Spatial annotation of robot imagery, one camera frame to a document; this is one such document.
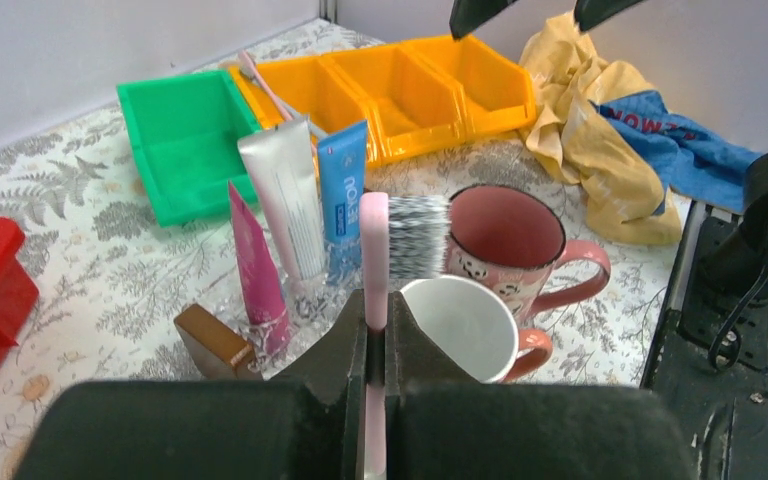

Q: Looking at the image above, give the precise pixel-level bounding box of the orange bin with toothbrushes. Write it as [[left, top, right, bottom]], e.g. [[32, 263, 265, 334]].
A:
[[227, 56, 366, 134]]

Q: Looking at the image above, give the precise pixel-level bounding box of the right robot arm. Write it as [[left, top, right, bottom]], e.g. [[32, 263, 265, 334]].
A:
[[699, 153, 768, 371]]

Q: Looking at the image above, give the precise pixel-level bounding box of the blue toothpaste tube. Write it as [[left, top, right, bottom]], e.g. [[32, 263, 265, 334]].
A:
[[317, 120, 368, 284]]

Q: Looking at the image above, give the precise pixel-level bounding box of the grey toothbrush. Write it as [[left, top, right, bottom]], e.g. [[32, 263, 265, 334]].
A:
[[271, 92, 330, 142]]

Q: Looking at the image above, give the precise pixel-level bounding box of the yellow cloth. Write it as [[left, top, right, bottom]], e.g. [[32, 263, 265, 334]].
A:
[[520, 12, 682, 245]]

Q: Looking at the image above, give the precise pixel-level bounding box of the white toothpaste tube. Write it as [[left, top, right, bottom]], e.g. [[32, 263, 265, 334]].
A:
[[237, 117, 327, 282]]

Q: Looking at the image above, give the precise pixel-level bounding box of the orange bin with toothpastes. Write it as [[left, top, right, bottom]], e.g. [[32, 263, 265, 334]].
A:
[[323, 44, 467, 167]]

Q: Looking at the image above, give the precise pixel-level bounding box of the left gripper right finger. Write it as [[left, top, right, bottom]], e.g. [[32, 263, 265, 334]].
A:
[[385, 292, 696, 479]]

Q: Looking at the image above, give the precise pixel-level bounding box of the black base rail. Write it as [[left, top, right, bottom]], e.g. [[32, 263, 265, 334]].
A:
[[641, 201, 768, 479]]

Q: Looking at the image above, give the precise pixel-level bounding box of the pink patterned cup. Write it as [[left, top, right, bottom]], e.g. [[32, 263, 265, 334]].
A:
[[401, 275, 553, 383]]

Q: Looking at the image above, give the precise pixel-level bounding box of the blue cloth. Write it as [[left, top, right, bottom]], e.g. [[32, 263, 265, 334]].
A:
[[595, 90, 761, 213]]

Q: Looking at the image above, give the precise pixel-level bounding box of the pink glossy mug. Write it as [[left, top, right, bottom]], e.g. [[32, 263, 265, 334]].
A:
[[446, 184, 612, 325]]

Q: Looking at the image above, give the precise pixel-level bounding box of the green plastic bin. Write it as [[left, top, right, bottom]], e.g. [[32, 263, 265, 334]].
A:
[[116, 70, 261, 227]]

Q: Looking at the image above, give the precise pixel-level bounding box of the pink toothbrush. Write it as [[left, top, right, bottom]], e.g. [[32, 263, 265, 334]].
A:
[[359, 192, 450, 479], [237, 50, 294, 121]]

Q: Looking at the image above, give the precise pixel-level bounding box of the clear acrylic toiletry tray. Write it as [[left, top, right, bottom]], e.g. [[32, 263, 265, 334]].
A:
[[173, 267, 361, 380]]

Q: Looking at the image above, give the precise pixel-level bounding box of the pink toothpaste tube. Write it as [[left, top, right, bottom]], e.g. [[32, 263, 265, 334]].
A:
[[228, 182, 290, 355]]

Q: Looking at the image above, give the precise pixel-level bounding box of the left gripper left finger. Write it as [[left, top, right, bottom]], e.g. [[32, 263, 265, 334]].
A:
[[15, 291, 367, 479]]

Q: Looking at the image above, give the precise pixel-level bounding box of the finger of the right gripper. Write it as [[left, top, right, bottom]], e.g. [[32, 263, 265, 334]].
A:
[[573, 0, 645, 32], [449, 0, 516, 40]]

